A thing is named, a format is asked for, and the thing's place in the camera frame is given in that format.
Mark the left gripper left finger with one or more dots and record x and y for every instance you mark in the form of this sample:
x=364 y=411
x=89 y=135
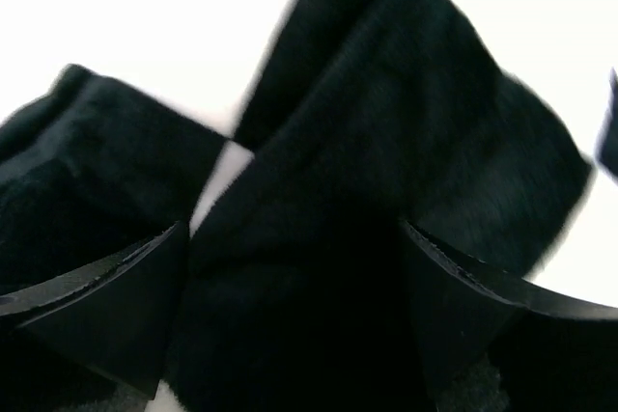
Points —
x=111 y=316

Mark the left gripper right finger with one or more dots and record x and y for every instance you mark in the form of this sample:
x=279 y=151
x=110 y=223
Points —
x=544 y=344

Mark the black white checkered pillowcase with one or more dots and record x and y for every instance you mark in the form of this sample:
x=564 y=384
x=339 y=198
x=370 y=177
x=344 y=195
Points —
x=367 y=114

